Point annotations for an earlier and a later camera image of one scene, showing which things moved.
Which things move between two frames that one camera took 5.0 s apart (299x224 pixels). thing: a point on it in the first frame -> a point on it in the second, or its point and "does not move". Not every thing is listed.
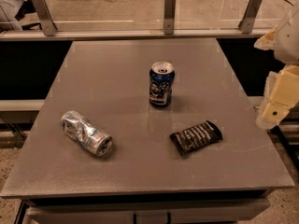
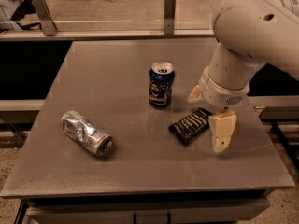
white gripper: (290, 42) -> (221, 94)
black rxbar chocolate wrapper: (195, 137) -> (192, 126)
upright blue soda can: (162, 77) does not move
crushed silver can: (86, 133) does not move
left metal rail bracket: (43, 13) does not move
